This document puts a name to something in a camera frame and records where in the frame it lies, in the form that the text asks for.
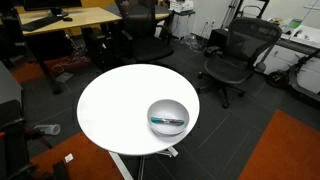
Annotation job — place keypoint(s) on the black padded office chair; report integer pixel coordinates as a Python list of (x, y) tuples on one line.
[(150, 48)]

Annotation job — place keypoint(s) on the white paper scrap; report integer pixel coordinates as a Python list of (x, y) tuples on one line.
[(69, 158)]

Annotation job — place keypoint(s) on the grey round bowl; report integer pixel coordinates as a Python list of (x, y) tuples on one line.
[(166, 108)]

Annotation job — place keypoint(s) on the black computer tower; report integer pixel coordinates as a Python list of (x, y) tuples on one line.
[(98, 46)]

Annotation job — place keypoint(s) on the light wooden desk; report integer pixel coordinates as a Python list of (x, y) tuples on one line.
[(86, 18)]

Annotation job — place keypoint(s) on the black kick scooter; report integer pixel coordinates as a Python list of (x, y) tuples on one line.
[(276, 79)]

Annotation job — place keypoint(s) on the black computer mouse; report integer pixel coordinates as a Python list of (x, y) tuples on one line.
[(67, 19)]

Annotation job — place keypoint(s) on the black mesh office chair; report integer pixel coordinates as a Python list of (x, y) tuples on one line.
[(230, 66)]

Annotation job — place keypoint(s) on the grey floor box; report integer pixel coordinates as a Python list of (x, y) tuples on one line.
[(65, 77)]

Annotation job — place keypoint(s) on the teal silver marker pen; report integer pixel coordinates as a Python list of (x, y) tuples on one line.
[(166, 120)]

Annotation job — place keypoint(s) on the small white cabinet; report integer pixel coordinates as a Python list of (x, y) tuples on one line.
[(183, 25)]

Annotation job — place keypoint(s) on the black box case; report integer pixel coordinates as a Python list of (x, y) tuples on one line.
[(218, 38)]

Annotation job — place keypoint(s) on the white table base legs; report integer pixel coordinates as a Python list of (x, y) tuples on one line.
[(120, 166)]

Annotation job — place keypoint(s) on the white cabinet with dark top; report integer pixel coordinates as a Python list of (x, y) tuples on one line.
[(278, 63)]

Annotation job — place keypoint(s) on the black keyboard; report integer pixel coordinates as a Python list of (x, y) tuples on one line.
[(41, 23)]

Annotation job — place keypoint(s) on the black metal stand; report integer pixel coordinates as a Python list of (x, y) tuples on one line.
[(253, 8)]

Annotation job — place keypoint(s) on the green white box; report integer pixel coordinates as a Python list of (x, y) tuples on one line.
[(295, 23)]

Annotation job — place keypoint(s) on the black computer monitor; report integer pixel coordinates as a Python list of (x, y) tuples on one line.
[(50, 4)]

